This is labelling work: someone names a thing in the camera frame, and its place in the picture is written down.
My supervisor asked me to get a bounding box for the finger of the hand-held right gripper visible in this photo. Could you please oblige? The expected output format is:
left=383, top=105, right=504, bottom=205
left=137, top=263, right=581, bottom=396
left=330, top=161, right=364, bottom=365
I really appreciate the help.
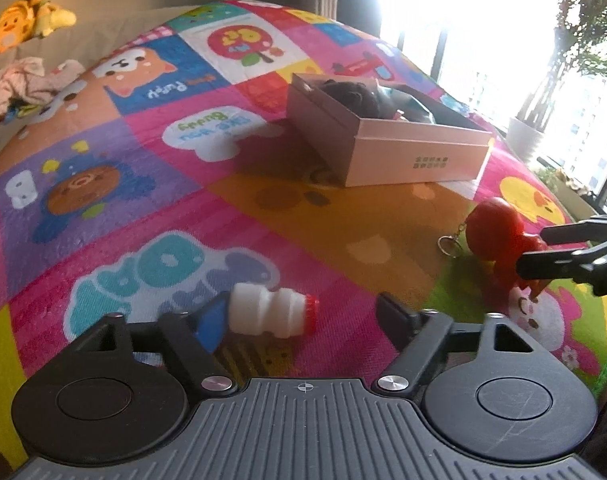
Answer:
left=540, top=213, right=607, bottom=247
left=515, top=234, right=607, bottom=297

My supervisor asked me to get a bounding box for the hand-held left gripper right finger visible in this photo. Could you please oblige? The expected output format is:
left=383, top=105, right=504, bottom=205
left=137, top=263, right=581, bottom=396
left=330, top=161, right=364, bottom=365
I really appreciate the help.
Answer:
left=376, top=292, right=549, bottom=402

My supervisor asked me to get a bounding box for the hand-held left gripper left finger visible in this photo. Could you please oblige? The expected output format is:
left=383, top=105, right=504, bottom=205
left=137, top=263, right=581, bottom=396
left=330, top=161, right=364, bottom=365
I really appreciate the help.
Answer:
left=58, top=294, right=239, bottom=398

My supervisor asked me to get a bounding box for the white bottle with red cap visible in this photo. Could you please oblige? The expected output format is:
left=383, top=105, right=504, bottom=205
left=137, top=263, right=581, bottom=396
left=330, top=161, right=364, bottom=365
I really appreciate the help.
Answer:
left=226, top=282, right=320, bottom=339

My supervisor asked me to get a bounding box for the red toy with keyring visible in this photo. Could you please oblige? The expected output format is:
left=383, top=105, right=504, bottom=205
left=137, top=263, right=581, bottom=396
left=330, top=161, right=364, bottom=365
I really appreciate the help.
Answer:
left=437, top=197, right=551, bottom=306

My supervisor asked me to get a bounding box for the pink cardboard box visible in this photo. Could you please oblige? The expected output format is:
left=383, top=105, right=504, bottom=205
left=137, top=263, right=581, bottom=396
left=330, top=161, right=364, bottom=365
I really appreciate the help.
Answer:
left=286, top=72, right=494, bottom=188

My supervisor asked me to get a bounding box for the black round object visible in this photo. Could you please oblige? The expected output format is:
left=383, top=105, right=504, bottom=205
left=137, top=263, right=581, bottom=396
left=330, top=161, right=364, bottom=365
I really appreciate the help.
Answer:
left=317, top=80, right=381, bottom=118

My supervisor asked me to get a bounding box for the colourful printed play mat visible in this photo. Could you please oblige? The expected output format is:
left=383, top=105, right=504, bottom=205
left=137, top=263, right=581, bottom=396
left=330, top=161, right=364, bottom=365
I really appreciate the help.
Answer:
left=0, top=0, right=607, bottom=480

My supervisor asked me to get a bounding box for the white plant pot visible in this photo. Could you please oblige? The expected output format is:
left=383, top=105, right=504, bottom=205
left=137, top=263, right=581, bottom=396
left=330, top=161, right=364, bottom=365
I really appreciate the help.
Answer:
left=507, top=117, right=547, bottom=163

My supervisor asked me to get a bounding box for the green palm plant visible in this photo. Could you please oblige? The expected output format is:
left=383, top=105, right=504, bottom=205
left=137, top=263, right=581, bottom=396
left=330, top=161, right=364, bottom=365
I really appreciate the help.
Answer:
left=518, top=0, right=607, bottom=126

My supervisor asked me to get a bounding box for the grey sofa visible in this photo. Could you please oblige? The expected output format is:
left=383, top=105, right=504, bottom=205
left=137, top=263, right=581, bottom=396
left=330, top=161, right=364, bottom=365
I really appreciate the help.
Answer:
left=0, top=5, right=199, bottom=166

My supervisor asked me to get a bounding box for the pink white crumpled cloth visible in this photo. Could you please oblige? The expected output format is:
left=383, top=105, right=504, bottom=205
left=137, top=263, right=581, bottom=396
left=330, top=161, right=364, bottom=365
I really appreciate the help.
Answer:
left=0, top=57, right=87, bottom=127

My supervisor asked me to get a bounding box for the yellow green plush toy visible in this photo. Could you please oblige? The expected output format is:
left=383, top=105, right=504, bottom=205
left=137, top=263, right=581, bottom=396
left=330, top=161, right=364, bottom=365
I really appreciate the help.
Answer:
left=31, top=0, right=78, bottom=38

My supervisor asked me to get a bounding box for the orange tiger plush toy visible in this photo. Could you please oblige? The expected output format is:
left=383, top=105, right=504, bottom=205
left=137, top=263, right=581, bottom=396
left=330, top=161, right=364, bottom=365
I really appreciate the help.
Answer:
left=0, top=0, right=40, bottom=56

